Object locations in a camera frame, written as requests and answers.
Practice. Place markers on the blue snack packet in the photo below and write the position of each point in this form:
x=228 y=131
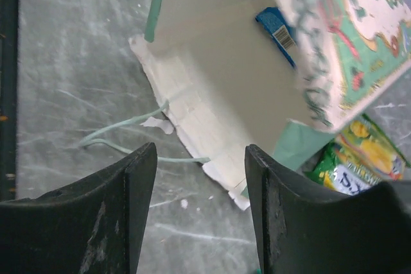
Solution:
x=281 y=33

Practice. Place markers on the green printed paper bag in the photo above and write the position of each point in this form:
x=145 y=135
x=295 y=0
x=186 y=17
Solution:
x=222 y=82

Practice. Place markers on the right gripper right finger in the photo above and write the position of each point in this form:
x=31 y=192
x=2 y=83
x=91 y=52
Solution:
x=303 y=227

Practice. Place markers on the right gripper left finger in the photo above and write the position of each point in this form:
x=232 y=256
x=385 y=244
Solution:
x=93 y=225

